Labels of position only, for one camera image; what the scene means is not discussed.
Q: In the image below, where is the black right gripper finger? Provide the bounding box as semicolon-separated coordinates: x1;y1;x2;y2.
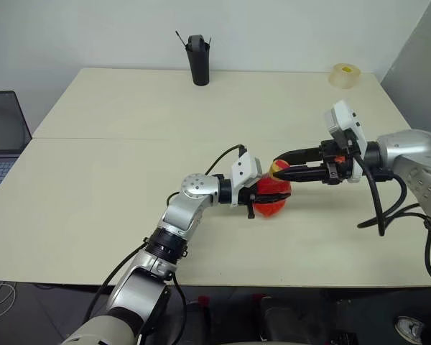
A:
272;146;324;166
271;164;328;184

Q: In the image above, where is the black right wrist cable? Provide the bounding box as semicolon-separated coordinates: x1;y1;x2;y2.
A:
350;143;430;237

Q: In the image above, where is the black pen holder cup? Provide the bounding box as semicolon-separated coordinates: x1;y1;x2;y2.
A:
186;39;211;87

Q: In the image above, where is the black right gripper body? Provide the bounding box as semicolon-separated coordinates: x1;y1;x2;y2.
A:
319;138;355;186

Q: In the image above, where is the yellow bottle cap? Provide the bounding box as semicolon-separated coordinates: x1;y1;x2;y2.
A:
269;160;290;180

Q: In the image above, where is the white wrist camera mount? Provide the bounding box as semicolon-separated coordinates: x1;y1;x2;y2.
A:
229;152;264;188
323;99;368;184

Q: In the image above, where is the red translucent drink bottle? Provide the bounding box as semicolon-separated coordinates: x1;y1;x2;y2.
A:
254;175;292;219

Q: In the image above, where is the black right upper arm cable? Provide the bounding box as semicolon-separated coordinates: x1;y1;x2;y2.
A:
422;218;431;285

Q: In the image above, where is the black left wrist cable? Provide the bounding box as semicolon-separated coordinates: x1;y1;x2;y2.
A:
166;143;248;208

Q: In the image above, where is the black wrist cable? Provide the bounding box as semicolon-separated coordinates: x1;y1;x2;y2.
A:
350;143;430;237
166;143;248;208

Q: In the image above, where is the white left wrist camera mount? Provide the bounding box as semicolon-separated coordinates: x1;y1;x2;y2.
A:
229;152;264;188

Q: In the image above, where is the dark rounded shape red tip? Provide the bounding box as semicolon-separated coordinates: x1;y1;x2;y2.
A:
184;295;213;345
251;293;312;345

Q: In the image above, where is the clear tape roll yellow core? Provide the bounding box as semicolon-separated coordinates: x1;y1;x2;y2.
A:
328;63;361;90

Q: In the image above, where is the thin white cable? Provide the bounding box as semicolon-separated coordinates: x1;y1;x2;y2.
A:
0;279;17;321

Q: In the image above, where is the black rounded tool in cup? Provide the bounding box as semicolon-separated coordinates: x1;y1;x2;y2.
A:
187;34;205;52

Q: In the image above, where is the dark grey laptop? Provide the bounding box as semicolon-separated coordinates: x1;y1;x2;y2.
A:
0;90;34;206

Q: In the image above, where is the grey white shoe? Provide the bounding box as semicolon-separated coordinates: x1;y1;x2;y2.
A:
394;316;427;341

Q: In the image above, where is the black left upper arm cable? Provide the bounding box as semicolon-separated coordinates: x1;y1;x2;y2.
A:
170;272;189;345
81;239;150;326

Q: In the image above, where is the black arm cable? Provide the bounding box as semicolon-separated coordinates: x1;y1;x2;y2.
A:
170;272;189;345
81;239;150;326
422;218;431;285

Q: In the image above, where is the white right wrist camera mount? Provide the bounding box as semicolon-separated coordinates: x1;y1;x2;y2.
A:
323;99;368;184

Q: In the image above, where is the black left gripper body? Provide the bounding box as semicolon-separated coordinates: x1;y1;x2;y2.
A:
236;185;259;220

